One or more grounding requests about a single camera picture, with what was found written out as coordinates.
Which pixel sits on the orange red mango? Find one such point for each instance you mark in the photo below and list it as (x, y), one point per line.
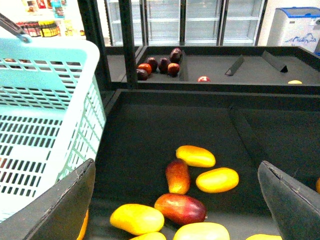
(178, 177)

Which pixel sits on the red yellow mango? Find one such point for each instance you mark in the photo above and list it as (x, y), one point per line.
(181, 209)

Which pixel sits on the black triangular divider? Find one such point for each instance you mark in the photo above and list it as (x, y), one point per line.
(235, 66)

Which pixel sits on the yellow mango bottom centre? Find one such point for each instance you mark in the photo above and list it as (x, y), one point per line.
(202, 231)

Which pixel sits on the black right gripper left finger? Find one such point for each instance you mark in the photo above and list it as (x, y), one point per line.
(58, 213)

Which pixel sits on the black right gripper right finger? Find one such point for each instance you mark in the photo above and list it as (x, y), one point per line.
(294, 207)

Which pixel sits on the yellow mango top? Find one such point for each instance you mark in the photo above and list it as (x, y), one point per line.
(195, 156)

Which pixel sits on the red apple in tray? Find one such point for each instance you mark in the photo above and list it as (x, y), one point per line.
(203, 79)

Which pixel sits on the white chest freezer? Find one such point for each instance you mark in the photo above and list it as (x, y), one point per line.
(295, 27)

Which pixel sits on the dark red apple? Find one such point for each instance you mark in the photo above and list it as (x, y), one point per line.
(175, 55)

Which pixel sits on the yellow mango lower left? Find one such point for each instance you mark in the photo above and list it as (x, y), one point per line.
(137, 219)

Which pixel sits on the light blue plastic basket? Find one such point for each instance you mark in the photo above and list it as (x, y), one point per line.
(51, 112)

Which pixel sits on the yellow mango right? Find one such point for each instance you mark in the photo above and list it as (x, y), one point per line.
(217, 180)

